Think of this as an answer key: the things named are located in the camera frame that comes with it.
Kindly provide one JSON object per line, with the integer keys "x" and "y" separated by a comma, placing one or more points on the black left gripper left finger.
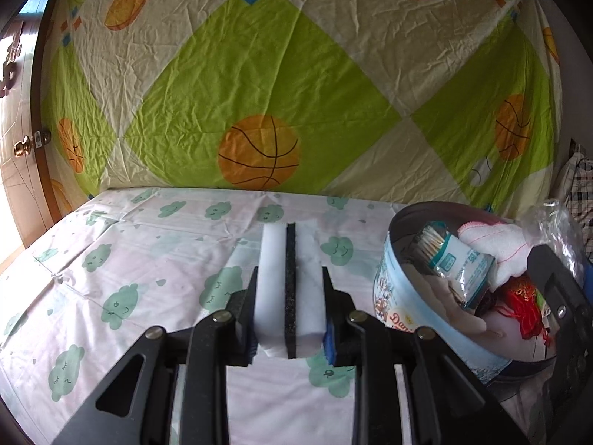
{"x": 170, "y": 384}

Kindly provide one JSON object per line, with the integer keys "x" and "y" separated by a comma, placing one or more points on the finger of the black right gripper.
{"x": 572, "y": 314}

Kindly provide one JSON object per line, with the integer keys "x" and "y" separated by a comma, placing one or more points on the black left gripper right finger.
{"x": 410, "y": 387}

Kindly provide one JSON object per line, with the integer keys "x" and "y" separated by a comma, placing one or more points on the white black sponge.
{"x": 289, "y": 310}

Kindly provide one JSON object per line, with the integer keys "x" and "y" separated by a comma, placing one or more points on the clear plastic bag grey item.
{"x": 551, "y": 223}

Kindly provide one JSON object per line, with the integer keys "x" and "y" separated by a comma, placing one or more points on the white pink-trimmed cloth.
{"x": 505, "y": 242}

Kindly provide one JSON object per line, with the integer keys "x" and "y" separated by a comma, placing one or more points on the cotton swab packet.
{"x": 445, "y": 255}

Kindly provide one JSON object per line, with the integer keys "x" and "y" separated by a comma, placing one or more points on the red orange knot ornament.
{"x": 520, "y": 300}

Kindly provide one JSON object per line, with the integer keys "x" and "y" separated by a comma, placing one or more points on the plaid cloth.
{"x": 574, "y": 188}

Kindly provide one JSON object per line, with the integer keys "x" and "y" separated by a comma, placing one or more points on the blue cookie tin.
{"x": 490, "y": 345}

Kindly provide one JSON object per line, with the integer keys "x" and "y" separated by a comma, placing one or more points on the brown wooden door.
{"x": 26, "y": 180}

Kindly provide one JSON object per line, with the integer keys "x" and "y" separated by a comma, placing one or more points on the brass door knob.
{"x": 24, "y": 147}

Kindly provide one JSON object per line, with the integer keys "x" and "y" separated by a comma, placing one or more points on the green cream basketball sheet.
{"x": 386, "y": 100}

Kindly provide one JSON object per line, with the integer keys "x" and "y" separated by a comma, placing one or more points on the dark door ornament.
{"x": 9, "y": 67}

